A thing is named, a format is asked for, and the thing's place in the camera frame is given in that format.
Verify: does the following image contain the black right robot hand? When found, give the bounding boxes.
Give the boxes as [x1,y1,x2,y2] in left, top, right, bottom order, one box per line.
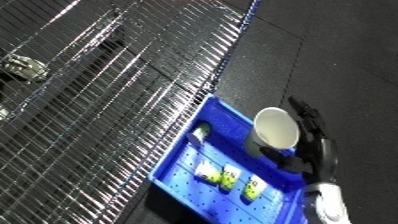
[257,95,342,185]

